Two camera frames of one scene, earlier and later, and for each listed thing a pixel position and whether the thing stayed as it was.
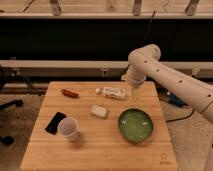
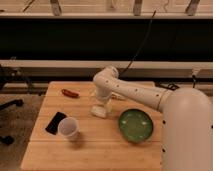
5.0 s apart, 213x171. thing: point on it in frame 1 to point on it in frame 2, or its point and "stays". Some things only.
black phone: x=53 y=125 stays
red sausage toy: x=70 y=93 stays
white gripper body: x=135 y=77 to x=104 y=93
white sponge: x=98 y=111 stays
